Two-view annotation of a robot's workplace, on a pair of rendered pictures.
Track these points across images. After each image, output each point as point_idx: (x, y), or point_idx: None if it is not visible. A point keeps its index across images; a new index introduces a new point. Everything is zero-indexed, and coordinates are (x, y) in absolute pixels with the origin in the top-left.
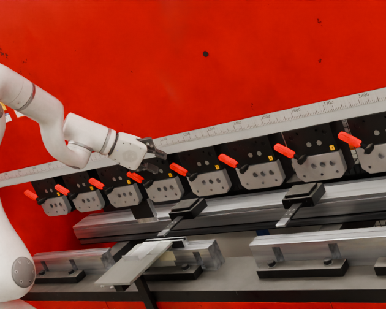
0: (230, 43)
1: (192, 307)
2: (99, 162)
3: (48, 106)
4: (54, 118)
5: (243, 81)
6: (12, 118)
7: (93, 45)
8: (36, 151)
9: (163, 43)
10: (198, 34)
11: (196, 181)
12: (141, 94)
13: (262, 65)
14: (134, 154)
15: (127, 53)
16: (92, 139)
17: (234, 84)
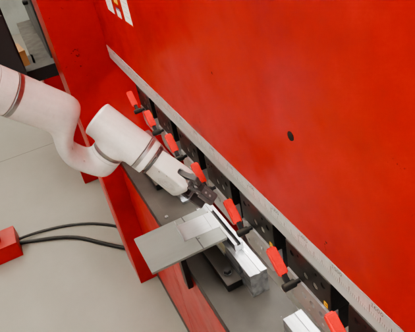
0: (325, 157)
1: (213, 313)
2: (179, 124)
3: (44, 119)
4: (56, 130)
5: (325, 212)
6: (122, 17)
7: (180, 6)
8: (138, 64)
9: (247, 74)
10: (289, 105)
11: (249, 232)
12: (217, 105)
13: (356, 224)
14: (171, 186)
15: (210, 49)
16: (119, 153)
17: (313, 203)
